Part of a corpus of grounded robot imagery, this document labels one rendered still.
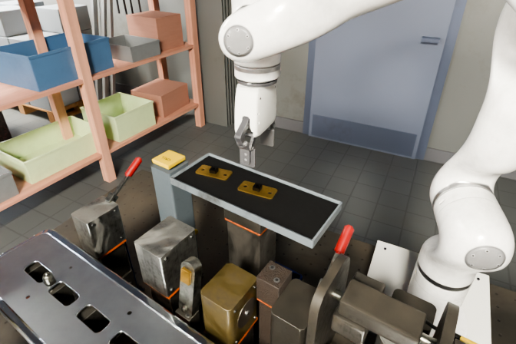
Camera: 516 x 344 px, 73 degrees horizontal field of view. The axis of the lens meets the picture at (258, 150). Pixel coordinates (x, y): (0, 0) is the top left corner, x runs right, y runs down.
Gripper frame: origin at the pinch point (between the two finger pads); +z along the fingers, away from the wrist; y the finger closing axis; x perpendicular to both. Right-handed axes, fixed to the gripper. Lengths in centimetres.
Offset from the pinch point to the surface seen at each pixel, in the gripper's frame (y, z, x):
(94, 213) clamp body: 13.4, 20.0, -38.1
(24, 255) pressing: 27, 26, -48
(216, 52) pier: -231, 49, -152
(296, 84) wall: -253, 78, -79
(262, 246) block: 3.8, 22.6, 2.9
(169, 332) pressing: 27.9, 26.1, -5.5
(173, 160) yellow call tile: -2.6, 10.1, -25.0
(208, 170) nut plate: -1.8, 9.9, -14.0
